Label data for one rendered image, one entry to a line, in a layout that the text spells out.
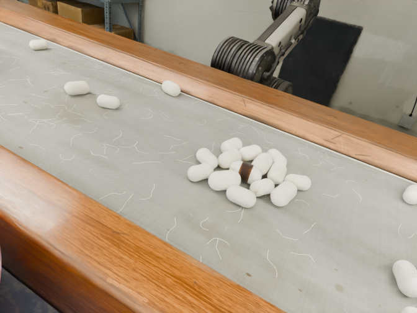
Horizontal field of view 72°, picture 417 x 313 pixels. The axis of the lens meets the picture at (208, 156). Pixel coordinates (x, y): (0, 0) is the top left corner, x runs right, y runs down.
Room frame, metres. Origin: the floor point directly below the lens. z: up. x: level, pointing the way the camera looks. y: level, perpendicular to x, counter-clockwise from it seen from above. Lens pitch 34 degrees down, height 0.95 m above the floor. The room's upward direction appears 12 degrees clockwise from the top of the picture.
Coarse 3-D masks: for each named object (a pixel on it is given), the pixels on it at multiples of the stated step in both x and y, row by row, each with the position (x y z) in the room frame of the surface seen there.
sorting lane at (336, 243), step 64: (0, 64) 0.45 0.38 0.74; (64, 64) 0.51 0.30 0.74; (0, 128) 0.27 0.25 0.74; (64, 128) 0.30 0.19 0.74; (128, 128) 0.33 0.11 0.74; (192, 128) 0.37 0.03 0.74; (256, 128) 0.41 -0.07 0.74; (128, 192) 0.21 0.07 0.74; (192, 192) 0.23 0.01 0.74; (320, 192) 0.28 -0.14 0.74; (384, 192) 0.31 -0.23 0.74; (192, 256) 0.15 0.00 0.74; (256, 256) 0.17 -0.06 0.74; (320, 256) 0.18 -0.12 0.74; (384, 256) 0.20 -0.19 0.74
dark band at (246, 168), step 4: (244, 164) 0.27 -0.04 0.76; (248, 164) 0.27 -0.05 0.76; (240, 168) 0.27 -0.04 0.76; (244, 168) 0.27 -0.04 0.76; (248, 168) 0.27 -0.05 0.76; (252, 168) 0.27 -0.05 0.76; (240, 172) 0.26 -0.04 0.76; (244, 172) 0.26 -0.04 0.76; (248, 172) 0.26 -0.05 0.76; (244, 176) 0.26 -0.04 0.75; (248, 176) 0.26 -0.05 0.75; (244, 180) 0.26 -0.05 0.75
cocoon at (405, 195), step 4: (408, 188) 0.31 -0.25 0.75; (412, 188) 0.30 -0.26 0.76; (416, 188) 0.30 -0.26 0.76; (404, 192) 0.30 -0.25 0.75; (408, 192) 0.30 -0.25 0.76; (412, 192) 0.30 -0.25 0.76; (416, 192) 0.30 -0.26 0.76; (404, 196) 0.30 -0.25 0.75; (408, 196) 0.29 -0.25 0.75; (412, 196) 0.29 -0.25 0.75; (416, 196) 0.29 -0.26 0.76; (404, 200) 0.30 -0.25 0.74; (408, 200) 0.29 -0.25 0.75; (412, 200) 0.29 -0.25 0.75; (416, 200) 0.29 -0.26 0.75
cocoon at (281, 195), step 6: (282, 186) 0.25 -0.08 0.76; (288, 186) 0.25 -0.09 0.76; (294, 186) 0.25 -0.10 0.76; (276, 192) 0.24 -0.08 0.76; (282, 192) 0.24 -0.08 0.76; (288, 192) 0.24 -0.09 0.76; (294, 192) 0.25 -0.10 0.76; (276, 198) 0.23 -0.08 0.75; (282, 198) 0.23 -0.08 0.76; (288, 198) 0.24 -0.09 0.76; (276, 204) 0.23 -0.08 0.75; (282, 204) 0.23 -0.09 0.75
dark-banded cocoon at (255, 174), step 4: (232, 164) 0.27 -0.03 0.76; (236, 164) 0.27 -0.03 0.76; (240, 164) 0.27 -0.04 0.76; (232, 168) 0.27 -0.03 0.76; (236, 168) 0.27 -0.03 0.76; (256, 168) 0.27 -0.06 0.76; (252, 172) 0.26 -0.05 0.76; (256, 172) 0.26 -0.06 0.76; (260, 172) 0.27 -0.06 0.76; (252, 176) 0.26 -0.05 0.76; (256, 176) 0.26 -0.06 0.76; (260, 176) 0.26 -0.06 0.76; (248, 180) 0.26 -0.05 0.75; (252, 180) 0.26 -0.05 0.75; (256, 180) 0.26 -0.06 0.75
